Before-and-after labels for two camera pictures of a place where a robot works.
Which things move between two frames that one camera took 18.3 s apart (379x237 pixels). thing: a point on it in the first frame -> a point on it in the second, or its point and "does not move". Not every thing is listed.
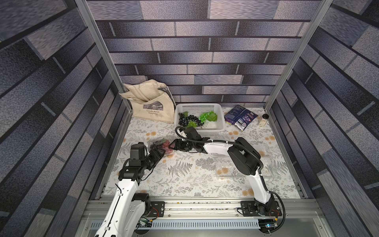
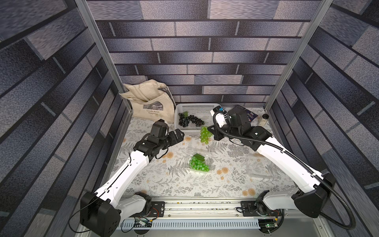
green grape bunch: [209, 115] -> [197, 162]
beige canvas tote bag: [150, 100] does not move
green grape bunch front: [192, 123] -> [205, 135]
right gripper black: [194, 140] -> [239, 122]
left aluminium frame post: [103, 51] does not move
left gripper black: [157, 155] -> [175, 140]
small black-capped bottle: [265, 116] does not move
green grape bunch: [224, 167] -> [209, 158]
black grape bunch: [184, 120] does not move
